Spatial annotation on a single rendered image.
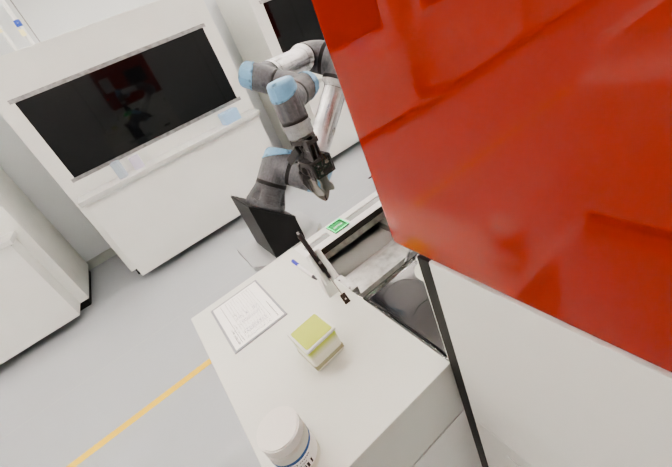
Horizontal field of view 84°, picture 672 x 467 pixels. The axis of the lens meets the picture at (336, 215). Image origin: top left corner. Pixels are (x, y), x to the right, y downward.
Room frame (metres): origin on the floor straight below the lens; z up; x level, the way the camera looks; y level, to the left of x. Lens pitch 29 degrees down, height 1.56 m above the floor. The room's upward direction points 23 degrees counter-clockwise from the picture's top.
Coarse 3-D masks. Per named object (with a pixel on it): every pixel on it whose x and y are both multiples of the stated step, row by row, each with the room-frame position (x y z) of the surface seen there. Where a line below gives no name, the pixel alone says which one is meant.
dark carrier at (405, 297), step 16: (400, 272) 0.76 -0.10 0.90; (384, 288) 0.73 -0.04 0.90; (400, 288) 0.71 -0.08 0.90; (416, 288) 0.69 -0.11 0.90; (384, 304) 0.68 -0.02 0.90; (400, 304) 0.66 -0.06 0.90; (416, 304) 0.64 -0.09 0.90; (400, 320) 0.61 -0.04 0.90; (416, 320) 0.59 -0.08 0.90; (432, 320) 0.58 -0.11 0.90; (432, 336) 0.54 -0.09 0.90
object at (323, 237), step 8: (376, 192) 1.12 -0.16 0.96; (368, 200) 1.09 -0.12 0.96; (376, 200) 1.07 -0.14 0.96; (352, 208) 1.08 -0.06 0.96; (360, 208) 1.06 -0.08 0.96; (368, 208) 1.04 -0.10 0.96; (376, 208) 1.02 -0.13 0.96; (344, 216) 1.05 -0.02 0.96; (352, 216) 1.04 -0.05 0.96; (360, 216) 1.01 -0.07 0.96; (328, 224) 1.04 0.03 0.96; (352, 224) 0.99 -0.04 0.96; (320, 232) 1.02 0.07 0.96; (328, 232) 1.00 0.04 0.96; (344, 232) 0.96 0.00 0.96; (312, 240) 0.99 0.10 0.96; (320, 240) 0.98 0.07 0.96; (328, 240) 0.95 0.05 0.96; (296, 248) 0.98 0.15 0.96; (304, 248) 0.97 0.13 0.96; (312, 248) 0.95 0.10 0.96; (320, 248) 0.93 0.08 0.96; (304, 256) 0.92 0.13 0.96
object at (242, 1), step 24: (216, 0) 4.80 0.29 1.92; (240, 0) 4.24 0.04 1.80; (264, 0) 4.12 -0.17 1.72; (288, 0) 4.22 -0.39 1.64; (240, 24) 4.47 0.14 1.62; (264, 24) 4.09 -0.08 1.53; (288, 24) 4.18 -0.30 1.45; (312, 24) 4.29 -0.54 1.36; (240, 48) 4.74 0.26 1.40; (264, 48) 4.16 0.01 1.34; (288, 48) 4.14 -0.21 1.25; (312, 72) 4.21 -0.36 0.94; (264, 96) 4.68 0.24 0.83; (312, 120) 3.97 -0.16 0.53; (288, 144) 4.61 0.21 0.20; (336, 144) 3.95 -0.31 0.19
